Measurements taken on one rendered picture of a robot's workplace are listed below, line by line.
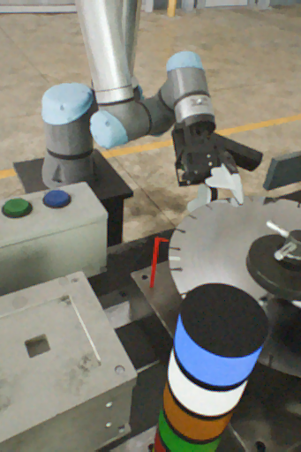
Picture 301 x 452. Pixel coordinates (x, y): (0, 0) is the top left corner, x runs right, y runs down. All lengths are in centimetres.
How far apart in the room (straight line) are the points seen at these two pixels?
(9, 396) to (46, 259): 28
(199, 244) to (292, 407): 23
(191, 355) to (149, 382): 44
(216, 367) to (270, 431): 34
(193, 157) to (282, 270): 28
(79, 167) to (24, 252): 36
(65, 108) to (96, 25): 21
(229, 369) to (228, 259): 35
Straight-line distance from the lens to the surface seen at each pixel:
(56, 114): 91
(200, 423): 26
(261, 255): 55
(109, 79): 78
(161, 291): 62
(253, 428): 53
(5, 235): 65
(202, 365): 21
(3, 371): 50
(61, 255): 70
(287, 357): 47
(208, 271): 52
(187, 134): 75
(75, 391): 47
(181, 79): 80
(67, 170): 97
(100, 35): 78
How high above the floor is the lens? 132
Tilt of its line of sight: 39 degrees down
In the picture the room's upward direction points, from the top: 6 degrees clockwise
